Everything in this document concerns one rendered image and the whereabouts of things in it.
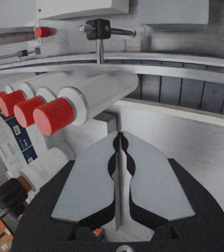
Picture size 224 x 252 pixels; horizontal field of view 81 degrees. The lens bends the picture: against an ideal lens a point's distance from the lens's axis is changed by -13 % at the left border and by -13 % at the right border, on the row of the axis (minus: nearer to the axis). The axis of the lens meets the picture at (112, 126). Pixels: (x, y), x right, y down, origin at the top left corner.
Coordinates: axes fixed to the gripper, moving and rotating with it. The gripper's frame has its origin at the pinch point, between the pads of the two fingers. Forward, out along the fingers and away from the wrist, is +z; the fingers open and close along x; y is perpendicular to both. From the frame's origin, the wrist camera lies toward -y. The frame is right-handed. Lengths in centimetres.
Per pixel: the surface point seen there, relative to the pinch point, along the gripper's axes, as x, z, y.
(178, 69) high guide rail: 7.4, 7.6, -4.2
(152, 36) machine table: 7.3, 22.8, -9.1
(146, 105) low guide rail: 5.0, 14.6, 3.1
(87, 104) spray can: -3.5, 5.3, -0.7
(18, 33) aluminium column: -31, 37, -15
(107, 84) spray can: -1.5, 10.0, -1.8
